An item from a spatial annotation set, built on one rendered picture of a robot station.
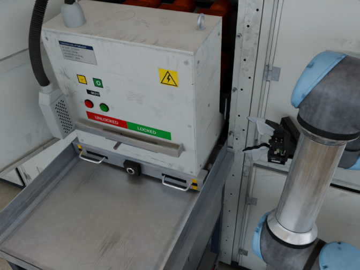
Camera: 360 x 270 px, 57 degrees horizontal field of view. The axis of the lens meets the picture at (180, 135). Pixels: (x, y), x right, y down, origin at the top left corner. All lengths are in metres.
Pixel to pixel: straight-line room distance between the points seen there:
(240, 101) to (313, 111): 0.58
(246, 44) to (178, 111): 0.30
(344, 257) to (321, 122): 0.34
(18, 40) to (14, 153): 0.43
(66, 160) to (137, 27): 0.63
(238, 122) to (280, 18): 0.41
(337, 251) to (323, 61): 0.43
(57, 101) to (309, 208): 0.78
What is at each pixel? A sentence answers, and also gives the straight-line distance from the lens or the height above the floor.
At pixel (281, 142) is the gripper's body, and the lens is 1.04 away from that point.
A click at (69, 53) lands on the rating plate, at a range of 1.07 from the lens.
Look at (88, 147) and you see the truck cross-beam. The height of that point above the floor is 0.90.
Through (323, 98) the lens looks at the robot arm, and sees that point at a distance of 0.62.
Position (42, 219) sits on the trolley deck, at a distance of 1.23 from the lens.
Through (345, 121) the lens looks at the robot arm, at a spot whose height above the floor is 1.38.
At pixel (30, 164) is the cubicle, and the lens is 2.22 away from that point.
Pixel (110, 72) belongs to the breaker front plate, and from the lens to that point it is 1.01.
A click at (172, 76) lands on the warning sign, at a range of 0.91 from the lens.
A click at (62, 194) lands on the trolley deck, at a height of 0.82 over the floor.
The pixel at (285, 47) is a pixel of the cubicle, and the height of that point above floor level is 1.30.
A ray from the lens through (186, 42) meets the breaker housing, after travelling 0.89.
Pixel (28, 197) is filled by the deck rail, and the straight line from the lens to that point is 1.28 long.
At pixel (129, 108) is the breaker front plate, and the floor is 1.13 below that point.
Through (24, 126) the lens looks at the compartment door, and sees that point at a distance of 1.40.
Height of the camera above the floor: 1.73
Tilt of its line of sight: 40 degrees down
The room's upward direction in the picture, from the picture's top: 2 degrees counter-clockwise
